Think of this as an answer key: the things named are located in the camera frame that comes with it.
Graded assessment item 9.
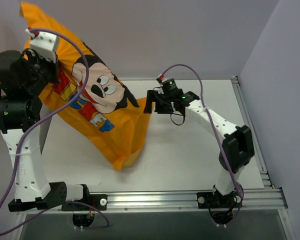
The aluminium frame rail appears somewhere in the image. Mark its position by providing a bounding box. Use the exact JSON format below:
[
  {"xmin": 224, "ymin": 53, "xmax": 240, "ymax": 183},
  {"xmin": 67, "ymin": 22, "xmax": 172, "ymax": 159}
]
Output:
[
  {"xmin": 17, "ymin": 188, "xmax": 288, "ymax": 215},
  {"xmin": 230, "ymin": 76, "xmax": 275, "ymax": 189}
]

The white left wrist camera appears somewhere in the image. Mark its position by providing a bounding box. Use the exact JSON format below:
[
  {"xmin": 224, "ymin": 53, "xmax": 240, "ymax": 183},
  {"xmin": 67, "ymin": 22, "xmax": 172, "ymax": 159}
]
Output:
[{"xmin": 25, "ymin": 28, "xmax": 60, "ymax": 64}]

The aluminium front frame rail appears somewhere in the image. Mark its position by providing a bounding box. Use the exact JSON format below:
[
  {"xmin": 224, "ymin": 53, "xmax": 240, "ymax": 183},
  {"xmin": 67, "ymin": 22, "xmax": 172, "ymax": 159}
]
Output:
[{"xmin": 17, "ymin": 188, "xmax": 288, "ymax": 215}]

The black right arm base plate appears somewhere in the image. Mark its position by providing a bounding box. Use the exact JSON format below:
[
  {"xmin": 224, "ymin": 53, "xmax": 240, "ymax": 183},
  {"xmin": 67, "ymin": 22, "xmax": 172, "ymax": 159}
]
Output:
[{"xmin": 196, "ymin": 191, "xmax": 242, "ymax": 209}]

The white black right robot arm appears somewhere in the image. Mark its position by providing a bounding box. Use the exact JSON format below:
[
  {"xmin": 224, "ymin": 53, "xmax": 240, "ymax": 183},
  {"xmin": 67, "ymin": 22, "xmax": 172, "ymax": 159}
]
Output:
[{"xmin": 144, "ymin": 89, "xmax": 255, "ymax": 207}]

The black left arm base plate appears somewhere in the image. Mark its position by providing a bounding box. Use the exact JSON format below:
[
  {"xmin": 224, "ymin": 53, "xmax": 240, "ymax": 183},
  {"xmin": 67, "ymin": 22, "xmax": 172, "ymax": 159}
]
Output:
[{"xmin": 61, "ymin": 194, "xmax": 108, "ymax": 212}]

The thin black wire loop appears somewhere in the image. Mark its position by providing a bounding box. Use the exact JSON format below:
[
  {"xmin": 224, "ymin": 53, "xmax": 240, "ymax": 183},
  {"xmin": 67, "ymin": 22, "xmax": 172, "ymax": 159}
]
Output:
[{"xmin": 169, "ymin": 109, "xmax": 187, "ymax": 126}]

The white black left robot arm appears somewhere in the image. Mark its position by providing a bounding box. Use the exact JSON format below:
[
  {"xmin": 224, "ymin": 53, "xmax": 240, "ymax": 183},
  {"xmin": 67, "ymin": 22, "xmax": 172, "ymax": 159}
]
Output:
[{"xmin": 0, "ymin": 48, "xmax": 91, "ymax": 212}]

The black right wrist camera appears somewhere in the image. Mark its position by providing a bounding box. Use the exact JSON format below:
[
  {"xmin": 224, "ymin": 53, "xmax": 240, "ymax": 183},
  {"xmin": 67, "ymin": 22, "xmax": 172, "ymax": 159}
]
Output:
[{"xmin": 161, "ymin": 78, "xmax": 183, "ymax": 98}]

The yellow Mickey Mouse pillowcase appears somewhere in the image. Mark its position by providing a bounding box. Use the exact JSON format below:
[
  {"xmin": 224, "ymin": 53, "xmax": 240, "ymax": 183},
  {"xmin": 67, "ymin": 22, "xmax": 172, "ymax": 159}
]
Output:
[{"xmin": 20, "ymin": 2, "xmax": 150, "ymax": 171}]

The aluminium right frame rail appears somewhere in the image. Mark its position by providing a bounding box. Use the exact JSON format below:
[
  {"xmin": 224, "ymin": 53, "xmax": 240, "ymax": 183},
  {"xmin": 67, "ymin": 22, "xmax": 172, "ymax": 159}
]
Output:
[{"xmin": 230, "ymin": 76, "xmax": 275, "ymax": 189}]

